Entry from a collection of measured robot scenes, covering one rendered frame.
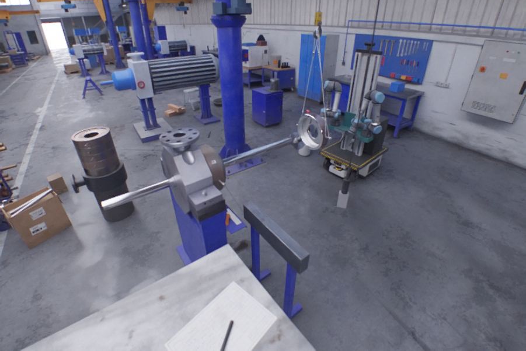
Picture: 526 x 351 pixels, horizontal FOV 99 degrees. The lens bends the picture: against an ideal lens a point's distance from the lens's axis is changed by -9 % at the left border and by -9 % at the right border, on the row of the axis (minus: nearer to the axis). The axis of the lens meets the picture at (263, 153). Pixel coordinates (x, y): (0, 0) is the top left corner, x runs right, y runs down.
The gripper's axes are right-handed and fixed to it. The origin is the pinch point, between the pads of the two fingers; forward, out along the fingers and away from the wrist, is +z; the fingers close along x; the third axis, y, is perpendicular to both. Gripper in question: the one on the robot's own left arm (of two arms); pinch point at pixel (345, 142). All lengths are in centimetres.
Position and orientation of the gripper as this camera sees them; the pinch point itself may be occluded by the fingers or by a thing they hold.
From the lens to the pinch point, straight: 322.9
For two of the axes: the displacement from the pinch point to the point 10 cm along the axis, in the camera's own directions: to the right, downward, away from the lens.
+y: -7.4, -0.8, -6.7
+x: 5.4, 5.1, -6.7
